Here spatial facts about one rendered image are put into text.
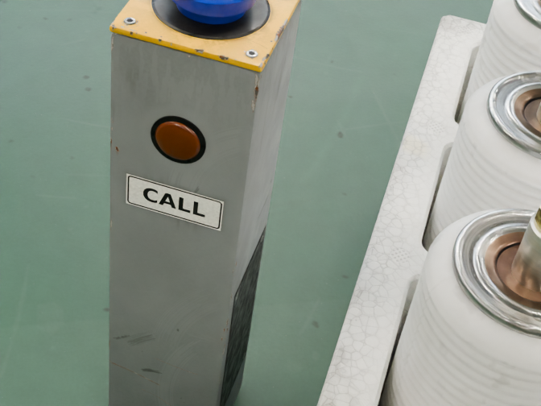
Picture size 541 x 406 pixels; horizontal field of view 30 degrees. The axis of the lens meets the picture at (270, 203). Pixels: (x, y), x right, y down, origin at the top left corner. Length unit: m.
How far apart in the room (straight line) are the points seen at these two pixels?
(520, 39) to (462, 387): 0.24
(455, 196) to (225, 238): 0.13
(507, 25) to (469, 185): 0.12
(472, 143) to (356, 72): 0.46
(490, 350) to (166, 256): 0.18
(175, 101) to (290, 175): 0.41
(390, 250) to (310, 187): 0.30
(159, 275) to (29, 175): 0.32
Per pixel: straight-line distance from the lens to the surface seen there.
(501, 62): 0.64
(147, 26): 0.45
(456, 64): 0.70
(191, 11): 0.45
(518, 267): 0.45
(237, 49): 0.44
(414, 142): 0.62
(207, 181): 0.48
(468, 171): 0.54
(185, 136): 0.46
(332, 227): 0.82
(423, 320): 0.46
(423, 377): 0.48
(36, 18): 1.02
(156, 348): 0.59
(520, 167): 0.52
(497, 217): 0.48
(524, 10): 0.63
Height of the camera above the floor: 0.57
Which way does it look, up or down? 43 degrees down
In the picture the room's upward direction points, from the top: 9 degrees clockwise
